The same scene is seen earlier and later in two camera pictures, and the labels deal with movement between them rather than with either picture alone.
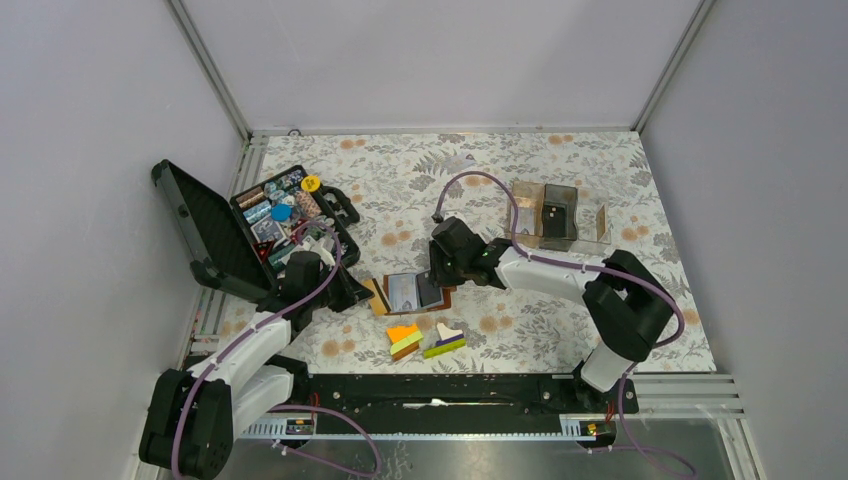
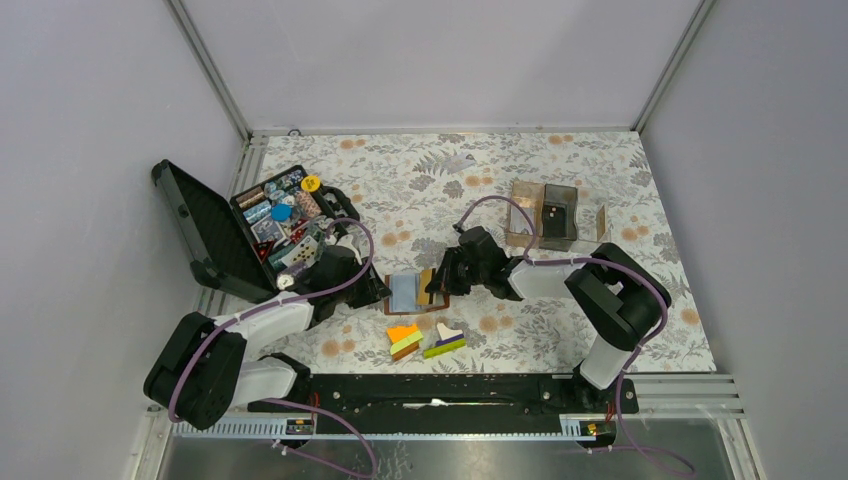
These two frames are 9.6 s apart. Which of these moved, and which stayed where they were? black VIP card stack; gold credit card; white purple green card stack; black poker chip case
Moved: gold credit card
Stayed: white purple green card stack; black poker chip case; black VIP card stack
